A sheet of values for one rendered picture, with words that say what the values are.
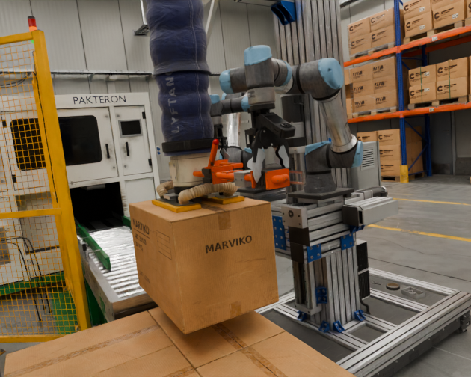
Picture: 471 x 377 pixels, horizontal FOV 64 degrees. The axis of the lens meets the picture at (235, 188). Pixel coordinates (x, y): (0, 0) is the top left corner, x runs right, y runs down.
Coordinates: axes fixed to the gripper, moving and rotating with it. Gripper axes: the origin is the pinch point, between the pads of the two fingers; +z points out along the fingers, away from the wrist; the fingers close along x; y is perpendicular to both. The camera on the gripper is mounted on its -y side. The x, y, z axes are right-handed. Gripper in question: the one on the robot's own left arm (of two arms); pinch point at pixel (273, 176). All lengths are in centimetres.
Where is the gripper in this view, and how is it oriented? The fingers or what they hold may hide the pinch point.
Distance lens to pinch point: 105.1
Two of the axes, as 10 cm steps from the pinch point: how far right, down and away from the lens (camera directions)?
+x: -8.8, 1.6, -4.6
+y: -4.7, -0.7, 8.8
